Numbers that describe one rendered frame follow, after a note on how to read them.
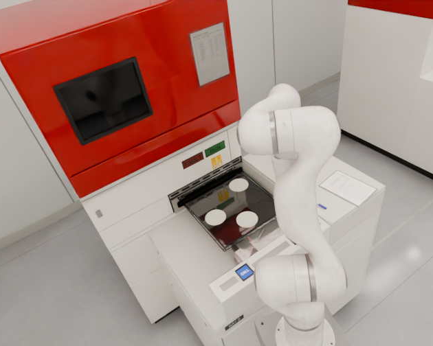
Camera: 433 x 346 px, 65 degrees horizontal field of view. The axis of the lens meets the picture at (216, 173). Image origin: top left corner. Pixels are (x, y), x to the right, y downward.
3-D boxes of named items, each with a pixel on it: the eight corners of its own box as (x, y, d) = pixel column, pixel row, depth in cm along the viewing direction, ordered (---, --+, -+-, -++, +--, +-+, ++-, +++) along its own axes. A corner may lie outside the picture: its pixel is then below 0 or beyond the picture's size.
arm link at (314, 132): (282, 284, 97) (342, 281, 94) (285, 313, 86) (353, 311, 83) (264, 108, 83) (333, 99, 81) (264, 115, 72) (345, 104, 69)
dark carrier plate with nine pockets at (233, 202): (186, 204, 172) (186, 204, 172) (241, 174, 184) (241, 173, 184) (224, 247, 149) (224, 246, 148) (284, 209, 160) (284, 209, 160)
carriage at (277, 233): (234, 260, 148) (234, 257, 146) (297, 219, 160) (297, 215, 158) (245, 273, 142) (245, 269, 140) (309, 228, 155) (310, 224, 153)
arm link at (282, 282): (328, 331, 95) (330, 285, 80) (261, 332, 98) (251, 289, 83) (320, 290, 104) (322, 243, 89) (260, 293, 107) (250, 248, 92)
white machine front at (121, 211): (108, 250, 167) (74, 191, 142) (241, 174, 195) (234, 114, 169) (110, 254, 165) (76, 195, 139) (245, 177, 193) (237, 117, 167)
